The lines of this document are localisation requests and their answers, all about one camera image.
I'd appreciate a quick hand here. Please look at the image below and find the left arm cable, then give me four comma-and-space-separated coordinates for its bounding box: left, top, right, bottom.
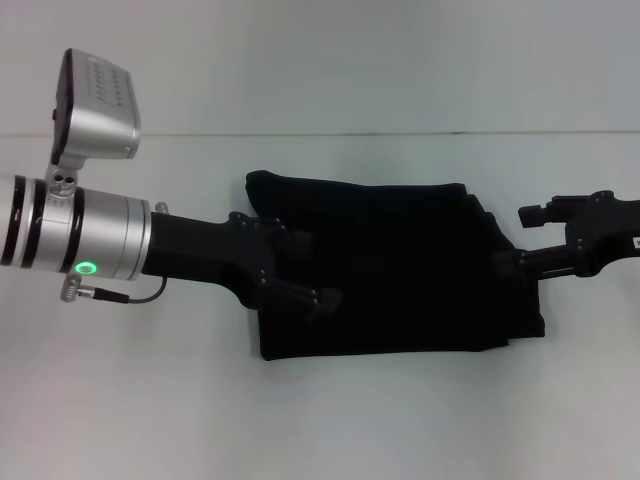
59, 273, 169, 307

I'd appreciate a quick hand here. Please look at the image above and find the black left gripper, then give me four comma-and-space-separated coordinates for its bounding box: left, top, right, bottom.
141, 210, 345, 324

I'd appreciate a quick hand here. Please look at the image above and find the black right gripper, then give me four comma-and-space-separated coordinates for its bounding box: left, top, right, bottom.
491, 189, 640, 281

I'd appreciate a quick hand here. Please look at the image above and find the black t-shirt with white print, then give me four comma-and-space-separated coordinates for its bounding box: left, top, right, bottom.
243, 169, 547, 365

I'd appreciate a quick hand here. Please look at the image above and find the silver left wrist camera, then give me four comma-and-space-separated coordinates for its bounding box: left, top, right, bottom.
50, 47, 143, 197

